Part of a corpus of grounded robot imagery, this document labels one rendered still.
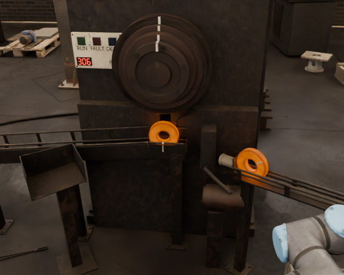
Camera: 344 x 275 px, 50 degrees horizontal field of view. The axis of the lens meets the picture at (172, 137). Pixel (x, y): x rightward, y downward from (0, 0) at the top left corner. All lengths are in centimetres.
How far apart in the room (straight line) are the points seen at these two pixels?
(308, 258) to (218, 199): 100
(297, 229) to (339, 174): 219
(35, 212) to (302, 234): 208
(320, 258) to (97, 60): 143
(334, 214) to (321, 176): 207
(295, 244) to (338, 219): 13
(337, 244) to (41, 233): 193
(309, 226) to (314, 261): 11
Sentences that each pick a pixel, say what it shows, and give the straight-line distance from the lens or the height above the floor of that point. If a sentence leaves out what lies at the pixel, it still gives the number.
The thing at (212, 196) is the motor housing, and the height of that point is 51.
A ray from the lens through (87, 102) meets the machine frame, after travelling 206.
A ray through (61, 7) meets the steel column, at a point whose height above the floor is 94.
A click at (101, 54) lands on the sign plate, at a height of 113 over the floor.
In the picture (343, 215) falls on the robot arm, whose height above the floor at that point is 104.
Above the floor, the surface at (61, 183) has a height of 60.
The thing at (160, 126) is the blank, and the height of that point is 80.
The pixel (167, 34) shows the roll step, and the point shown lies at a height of 128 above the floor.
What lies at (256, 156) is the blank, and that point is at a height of 77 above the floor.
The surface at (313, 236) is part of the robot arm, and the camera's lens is 100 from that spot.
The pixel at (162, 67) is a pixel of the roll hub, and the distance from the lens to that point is 165.
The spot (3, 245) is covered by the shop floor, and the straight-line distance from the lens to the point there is 259.
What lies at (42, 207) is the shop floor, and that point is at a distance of 279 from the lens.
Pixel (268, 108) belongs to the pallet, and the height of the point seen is 14.
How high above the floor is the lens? 167
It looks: 29 degrees down
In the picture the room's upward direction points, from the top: 1 degrees counter-clockwise
